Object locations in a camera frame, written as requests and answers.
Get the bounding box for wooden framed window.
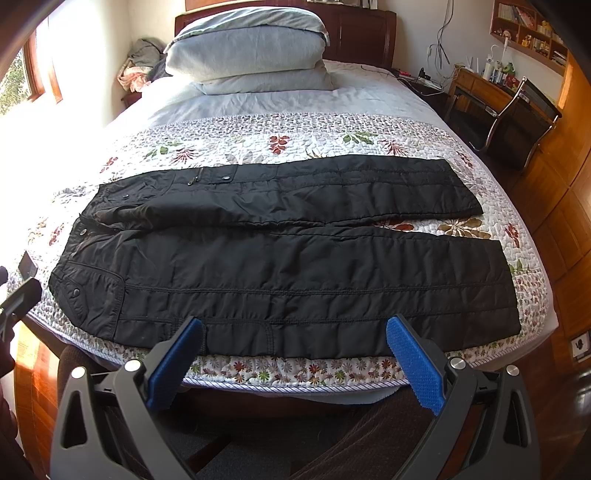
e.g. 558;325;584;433
1;27;63;116

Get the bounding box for wooden wall shelf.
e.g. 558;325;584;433
490;0;569;76

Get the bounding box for grey pillow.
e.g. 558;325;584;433
197;60;335;95
164;6;331;83

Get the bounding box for wall power socket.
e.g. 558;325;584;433
571;331;591;362

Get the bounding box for floral quilted bedspread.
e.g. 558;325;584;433
7;61;558;395

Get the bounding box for wooden wardrobe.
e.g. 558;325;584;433
509;55;590;374

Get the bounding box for top grey pillow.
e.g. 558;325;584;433
164;6;331;83

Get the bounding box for black padded pants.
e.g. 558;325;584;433
48;155;521;359

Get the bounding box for dark wooden headboard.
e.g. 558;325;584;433
174;1;397;69

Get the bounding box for bottom grey pillow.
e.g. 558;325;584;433
197;60;335;95

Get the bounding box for black metal chair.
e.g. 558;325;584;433
469;77;562;171

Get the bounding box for hanging white cables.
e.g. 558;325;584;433
424;0;456;89

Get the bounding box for wooden desk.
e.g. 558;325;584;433
443;67;546;139

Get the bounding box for pile of clothes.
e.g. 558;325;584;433
117;37;167;93

